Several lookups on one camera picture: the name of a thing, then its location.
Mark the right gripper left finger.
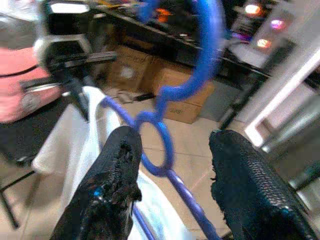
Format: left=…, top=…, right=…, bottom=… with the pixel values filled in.
left=49, top=125, right=144, bottom=240

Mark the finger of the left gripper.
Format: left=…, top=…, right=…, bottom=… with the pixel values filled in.
left=62, top=74, right=91, bottom=121

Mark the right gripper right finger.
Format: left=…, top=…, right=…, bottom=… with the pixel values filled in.
left=208, top=128, right=318, bottom=240

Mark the plain white garment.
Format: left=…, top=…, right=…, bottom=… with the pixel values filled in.
left=31, top=84, right=186, bottom=240

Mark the blue plastic hanger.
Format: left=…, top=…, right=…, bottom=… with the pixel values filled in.
left=99, top=0, right=226, bottom=240

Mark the pink fabric pouch bag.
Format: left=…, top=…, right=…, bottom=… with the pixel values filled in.
left=0, top=46, right=64, bottom=124

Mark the narrow cardboard box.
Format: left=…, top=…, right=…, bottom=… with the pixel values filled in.
left=106, top=44, right=156, bottom=94

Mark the black folding chair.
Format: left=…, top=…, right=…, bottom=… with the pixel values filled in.
left=0, top=99, right=76, bottom=229

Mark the white framed glass door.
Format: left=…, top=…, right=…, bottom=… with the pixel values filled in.
left=244, top=49, right=320, bottom=153

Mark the printed cardboard box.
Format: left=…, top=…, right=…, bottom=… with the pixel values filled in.
left=161, top=99, right=204, bottom=125

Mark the large plain cardboard box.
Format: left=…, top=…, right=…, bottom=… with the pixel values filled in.
left=151, top=66, right=216, bottom=106

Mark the black desk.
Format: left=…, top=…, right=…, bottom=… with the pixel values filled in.
left=92, top=4, right=320, bottom=131

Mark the white computer case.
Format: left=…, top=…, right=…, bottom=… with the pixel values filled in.
left=229, top=0, right=296, bottom=69

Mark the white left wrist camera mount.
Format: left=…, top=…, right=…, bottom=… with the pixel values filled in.
left=33, top=0, right=94, bottom=64

